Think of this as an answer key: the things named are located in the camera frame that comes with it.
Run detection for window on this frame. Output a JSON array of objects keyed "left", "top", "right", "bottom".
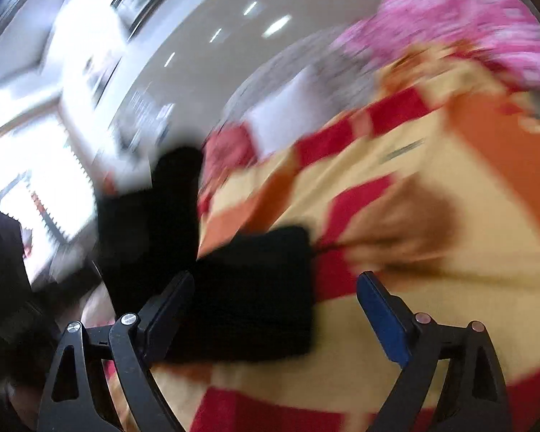
[{"left": 0, "top": 103, "right": 95, "bottom": 244}]

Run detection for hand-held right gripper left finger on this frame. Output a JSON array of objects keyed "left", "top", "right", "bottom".
[{"left": 36, "top": 271, "right": 195, "bottom": 432}]

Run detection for person's dark clothing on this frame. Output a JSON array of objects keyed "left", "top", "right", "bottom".
[{"left": 0, "top": 202, "right": 59, "bottom": 432}]

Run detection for red round pillow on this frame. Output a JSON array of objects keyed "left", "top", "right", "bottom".
[{"left": 200, "top": 123, "right": 262, "bottom": 199}]

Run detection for black pants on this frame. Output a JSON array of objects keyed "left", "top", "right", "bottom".
[{"left": 94, "top": 144, "right": 316, "bottom": 365}]

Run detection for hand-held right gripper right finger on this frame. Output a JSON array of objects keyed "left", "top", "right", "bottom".
[{"left": 356, "top": 271, "right": 514, "bottom": 432}]

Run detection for white pillow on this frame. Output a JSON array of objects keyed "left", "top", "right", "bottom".
[{"left": 247, "top": 69, "right": 338, "bottom": 154}]

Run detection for pink penguin quilt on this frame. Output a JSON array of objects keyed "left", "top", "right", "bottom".
[{"left": 333, "top": 0, "right": 540, "bottom": 93}]

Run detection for floral grey headboard cushion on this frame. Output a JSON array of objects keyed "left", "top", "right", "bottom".
[{"left": 225, "top": 31, "right": 388, "bottom": 113}]

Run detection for red orange patterned blanket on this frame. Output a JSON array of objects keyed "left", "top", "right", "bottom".
[{"left": 112, "top": 42, "right": 540, "bottom": 432}]

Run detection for eye chart poster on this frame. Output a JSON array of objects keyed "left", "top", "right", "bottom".
[{"left": 116, "top": 86, "right": 177, "bottom": 154}]

